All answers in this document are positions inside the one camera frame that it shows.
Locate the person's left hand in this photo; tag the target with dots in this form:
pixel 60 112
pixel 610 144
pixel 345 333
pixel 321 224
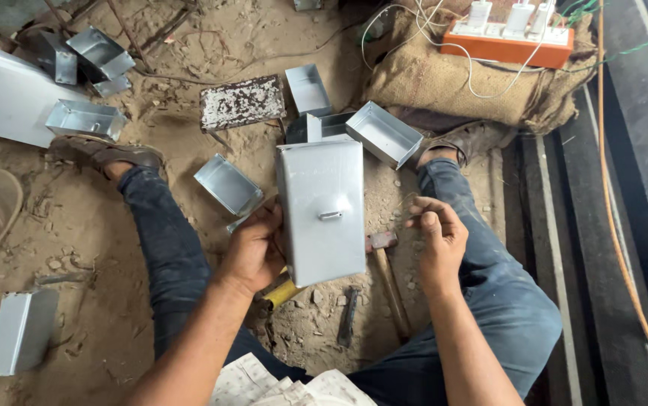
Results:
pixel 250 254

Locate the person's right hand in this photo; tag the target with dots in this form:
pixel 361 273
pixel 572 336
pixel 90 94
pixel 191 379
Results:
pixel 442 254

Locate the person's left fingers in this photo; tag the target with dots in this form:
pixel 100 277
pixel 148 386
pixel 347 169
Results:
pixel 268 213

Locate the small metal strip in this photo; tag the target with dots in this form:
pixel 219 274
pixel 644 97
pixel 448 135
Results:
pixel 237 224

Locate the open galvanised metal tray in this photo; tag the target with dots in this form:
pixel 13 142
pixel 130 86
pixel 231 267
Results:
pixel 84 119
pixel 307 89
pixel 58 59
pixel 329 125
pixel 227 185
pixel 101 53
pixel 383 134

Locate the person's left jeans leg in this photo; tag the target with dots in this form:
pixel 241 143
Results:
pixel 171 254

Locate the person's jeans leg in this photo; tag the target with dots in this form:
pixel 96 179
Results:
pixel 171 254
pixel 498 304

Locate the rusty white painted metal block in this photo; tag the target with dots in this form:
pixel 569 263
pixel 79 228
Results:
pixel 242 102

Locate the dark steel chisel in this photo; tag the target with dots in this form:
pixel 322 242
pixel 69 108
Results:
pixel 348 318

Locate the person's brown left sandal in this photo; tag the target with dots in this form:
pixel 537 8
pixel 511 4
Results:
pixel 106 155

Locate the person's brown sandal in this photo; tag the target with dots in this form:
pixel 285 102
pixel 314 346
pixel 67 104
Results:
pixel 470 141
pixel 106 155

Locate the person's white patterned shirt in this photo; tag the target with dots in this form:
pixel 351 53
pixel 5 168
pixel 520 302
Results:
pixel 278 389

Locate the burlap sack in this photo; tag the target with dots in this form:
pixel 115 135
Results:
pixel 414 79

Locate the small flat metal tray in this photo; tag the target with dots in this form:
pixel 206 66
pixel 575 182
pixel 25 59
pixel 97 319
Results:
pixel 112 85

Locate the person's brown right sandal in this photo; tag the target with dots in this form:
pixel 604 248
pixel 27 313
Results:
pixel 470 141

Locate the flat grey metal scrap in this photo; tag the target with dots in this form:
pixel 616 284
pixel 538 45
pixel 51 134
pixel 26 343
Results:
pixel 61 278

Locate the rusty metal rods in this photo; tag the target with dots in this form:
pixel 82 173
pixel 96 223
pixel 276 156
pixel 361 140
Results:
pixel 132 39

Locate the person's right jeans leg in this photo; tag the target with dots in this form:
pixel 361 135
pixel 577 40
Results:
pixel 498 304

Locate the closed plain metal box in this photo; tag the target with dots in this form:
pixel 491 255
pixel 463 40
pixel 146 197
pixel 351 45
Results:
pixel 19 332

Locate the orange white power strip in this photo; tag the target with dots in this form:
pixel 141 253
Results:
pixel 504 49

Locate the white plug charger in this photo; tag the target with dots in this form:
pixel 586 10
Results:
pixel 518 18
pixel 478 14
pixel 542 17

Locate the large sheet metal case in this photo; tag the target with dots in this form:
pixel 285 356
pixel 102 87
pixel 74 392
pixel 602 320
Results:
pixel 2 96

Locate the grey metal sheet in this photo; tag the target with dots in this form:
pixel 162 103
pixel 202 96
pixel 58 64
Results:
pixel 8 14

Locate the dark steel rail frame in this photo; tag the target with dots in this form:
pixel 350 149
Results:
pixel 583 270

